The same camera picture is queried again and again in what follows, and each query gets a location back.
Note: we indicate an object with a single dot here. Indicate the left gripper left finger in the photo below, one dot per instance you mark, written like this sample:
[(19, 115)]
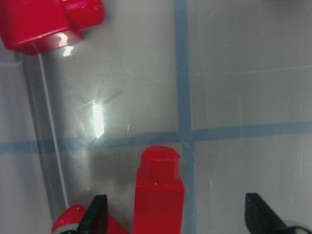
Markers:
[(95, 220)]

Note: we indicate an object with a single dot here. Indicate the red block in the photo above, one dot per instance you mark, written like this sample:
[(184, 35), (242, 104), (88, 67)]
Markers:
[(71, 218), (159, 195), (38, 26)]

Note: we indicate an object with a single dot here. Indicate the clear plastic storage box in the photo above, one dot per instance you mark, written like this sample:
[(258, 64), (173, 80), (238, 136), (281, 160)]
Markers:
[(226, 83)]

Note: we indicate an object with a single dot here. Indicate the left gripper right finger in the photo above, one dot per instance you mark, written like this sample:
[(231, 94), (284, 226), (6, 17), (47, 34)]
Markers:
[(260, 218)]

